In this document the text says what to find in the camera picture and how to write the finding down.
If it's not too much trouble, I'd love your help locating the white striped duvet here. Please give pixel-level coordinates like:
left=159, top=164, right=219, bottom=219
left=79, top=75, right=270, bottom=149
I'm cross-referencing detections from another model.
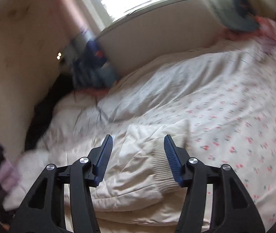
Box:
left=4, top=41, right=273, bottom=209

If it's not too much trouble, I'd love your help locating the purple jacket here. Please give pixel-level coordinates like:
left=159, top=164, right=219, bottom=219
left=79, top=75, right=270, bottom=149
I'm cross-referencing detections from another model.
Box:
left=0, top=159, right=20, bottom=193

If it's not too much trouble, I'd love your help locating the cartoon curtain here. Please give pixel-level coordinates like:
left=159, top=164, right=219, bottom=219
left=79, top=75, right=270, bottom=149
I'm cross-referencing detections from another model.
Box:
left=208, top=0, right=276, bottom=33
left=62, top=30, right=119, bottom=90

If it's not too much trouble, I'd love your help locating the cherry print bed sheet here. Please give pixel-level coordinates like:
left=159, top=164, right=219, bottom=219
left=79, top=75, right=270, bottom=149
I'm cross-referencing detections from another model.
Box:
left=74, top=41, right=276, bottom=226

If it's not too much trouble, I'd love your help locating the black garment by wall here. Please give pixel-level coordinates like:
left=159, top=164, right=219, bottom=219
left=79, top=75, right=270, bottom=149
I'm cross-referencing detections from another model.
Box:
left=24, top=74, right=74, bottom=151

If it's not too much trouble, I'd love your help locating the left cartoon curtain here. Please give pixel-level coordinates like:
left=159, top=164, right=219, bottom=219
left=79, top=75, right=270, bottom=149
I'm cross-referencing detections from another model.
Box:
left=62, top=30, right=119, bottom=90

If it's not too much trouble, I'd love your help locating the right cartoon curtain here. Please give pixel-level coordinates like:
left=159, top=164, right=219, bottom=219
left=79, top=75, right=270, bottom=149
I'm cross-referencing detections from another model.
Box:
left=208, top=0, right=276, bottom=33

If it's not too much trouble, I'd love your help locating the beige quilted jacket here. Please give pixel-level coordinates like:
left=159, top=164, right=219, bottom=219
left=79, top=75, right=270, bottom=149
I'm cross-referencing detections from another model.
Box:
left=91, top=119, right=190, bottom=226

